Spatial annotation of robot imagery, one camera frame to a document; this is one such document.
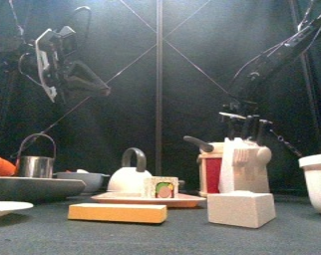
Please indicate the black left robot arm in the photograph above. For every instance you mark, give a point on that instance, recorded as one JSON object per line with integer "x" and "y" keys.
{"x": 6, "y": 43}

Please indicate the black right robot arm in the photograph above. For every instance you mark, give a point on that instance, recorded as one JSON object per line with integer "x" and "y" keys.
{"x": 282, "y": 53}

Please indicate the white wooden knife block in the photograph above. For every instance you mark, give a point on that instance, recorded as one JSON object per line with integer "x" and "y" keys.
{"x": 248, "y": 169}

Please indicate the red white wooden box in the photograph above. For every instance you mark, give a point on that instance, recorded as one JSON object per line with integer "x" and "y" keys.
{"x": 211, "y": 172}

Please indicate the small grey bowl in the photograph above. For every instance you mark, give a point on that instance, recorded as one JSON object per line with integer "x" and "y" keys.
{"x": 88, "y": 181}

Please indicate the orange toy food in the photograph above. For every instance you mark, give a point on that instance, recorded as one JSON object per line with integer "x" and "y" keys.
{"x": 0, "y": 166}

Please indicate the toy sushi roll cube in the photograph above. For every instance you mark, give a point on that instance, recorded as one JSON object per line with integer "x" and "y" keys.
{"x": 160, "y": 188}

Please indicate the pink plate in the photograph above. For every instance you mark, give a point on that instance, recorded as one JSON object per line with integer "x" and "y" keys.
{"x": 188, "y": 200}

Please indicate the white wooden cube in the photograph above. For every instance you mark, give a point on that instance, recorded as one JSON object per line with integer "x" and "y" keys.
{"x": 239, "y": 209}

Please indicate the large grey dish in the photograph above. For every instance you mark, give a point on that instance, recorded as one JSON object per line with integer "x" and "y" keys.
{"x": 33, "y": 188}

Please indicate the yellow wooden block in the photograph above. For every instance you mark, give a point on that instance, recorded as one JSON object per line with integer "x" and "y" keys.
{"x": 117, "y": 213}

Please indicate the white plate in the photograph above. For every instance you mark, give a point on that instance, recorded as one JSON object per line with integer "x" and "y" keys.
{"x": 4, "y": 208}

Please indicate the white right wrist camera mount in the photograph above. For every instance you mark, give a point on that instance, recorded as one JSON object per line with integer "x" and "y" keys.
{"x": 232, "y": 115}

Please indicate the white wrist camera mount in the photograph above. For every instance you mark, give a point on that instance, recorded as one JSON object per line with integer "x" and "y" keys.
{"x": 232, "y": 115}
{"x": 43, "y": 63}

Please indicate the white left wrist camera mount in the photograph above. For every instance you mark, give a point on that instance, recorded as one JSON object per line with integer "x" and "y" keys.
{"x": 43, "y": 63}

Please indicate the dark metal frame pole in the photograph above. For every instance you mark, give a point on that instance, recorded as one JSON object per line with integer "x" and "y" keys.
{"x": 307, "y": 99}

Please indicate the grey metal frame pole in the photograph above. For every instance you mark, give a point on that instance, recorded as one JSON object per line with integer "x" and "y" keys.
{"x": 159, "y": 86}

